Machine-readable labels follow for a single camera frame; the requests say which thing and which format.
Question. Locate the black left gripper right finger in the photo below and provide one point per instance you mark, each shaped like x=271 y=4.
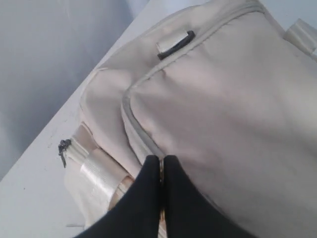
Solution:
x=187 y=213

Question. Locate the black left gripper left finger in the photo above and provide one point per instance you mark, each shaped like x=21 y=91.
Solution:
x=137 y=213

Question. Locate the cream fabric duffel bag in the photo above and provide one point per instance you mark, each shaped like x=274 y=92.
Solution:
x=225 y=89

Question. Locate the white backdrop curtain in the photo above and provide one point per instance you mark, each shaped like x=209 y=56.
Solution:
x=47 y=48

